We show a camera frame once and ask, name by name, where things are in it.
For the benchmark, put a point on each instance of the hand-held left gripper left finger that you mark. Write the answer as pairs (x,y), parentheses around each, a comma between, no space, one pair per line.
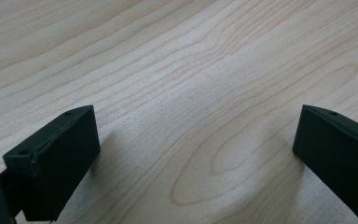
(59,161)

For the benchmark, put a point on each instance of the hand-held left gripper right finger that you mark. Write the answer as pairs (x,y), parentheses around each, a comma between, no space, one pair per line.
(338,155)

